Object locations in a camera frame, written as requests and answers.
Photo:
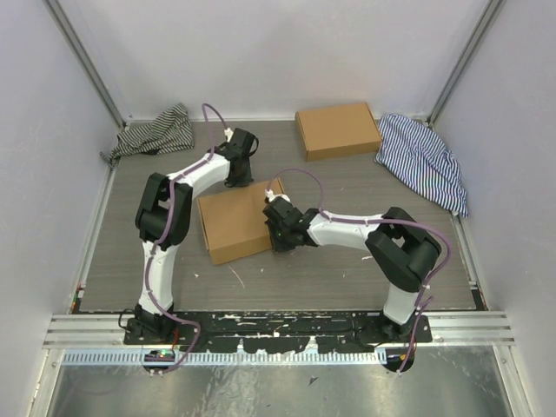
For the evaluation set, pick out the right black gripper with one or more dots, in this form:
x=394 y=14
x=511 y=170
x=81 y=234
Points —
x=279 y=246

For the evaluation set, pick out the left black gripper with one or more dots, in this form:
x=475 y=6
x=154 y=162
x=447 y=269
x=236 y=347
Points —
x=234 y=183

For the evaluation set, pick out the cardboard box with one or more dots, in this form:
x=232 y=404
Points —
x=338 y=131
x=233 y=223

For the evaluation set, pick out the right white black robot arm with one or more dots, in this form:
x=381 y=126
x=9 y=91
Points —
x=405 y=252

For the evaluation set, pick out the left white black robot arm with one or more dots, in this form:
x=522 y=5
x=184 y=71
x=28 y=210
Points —
x=163 y=220

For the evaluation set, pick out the folded closed cardboard box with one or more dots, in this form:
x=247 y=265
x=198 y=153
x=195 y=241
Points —
x=338 y=131

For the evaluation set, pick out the grey striped cloth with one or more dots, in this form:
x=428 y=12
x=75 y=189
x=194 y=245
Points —
x=170 y=132

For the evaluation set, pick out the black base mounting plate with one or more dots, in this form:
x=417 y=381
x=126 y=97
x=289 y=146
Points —
x=280 y=332

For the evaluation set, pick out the blue white striped cloth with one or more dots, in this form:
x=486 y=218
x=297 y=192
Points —
x=419 y=158

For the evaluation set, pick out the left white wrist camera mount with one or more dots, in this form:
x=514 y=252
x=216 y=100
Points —
x=227 y=131

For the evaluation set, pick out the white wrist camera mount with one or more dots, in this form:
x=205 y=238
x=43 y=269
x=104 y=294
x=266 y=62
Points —
x=227 y=131
x=270 y=196

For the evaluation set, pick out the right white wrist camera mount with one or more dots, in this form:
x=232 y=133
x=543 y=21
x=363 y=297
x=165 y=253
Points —
x=270 y=196

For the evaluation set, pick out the left aluminium corner post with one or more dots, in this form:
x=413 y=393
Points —
x=82 y=56

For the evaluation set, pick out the aluminium corner post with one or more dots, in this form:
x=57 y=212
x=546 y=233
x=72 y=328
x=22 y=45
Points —
x=487 y=18
x=82 y=56

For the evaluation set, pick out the aluminium front rail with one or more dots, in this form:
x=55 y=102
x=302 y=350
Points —
x=448 y=328

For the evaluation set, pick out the slotted grey cable duct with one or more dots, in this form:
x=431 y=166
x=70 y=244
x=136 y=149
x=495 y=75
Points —
x=152 y=357

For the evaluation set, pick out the right aluminium corner post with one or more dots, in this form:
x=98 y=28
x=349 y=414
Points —
x=487 y=18

